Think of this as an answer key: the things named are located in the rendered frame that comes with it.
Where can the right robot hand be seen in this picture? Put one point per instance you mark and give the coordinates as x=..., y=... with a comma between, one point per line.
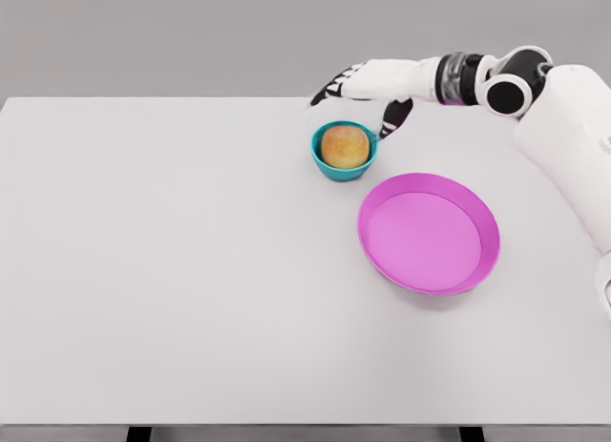
x=371, y=79

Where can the yellow-red apple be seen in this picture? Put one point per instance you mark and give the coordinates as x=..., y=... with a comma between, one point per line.
x=344, y=147

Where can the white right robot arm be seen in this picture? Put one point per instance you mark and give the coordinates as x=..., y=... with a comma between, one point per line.
x=563, y=108

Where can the blue bowl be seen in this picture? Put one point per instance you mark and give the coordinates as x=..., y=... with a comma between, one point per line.
x=340, y=173

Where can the pink plate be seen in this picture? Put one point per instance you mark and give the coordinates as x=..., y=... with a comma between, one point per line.
x=427, y=234

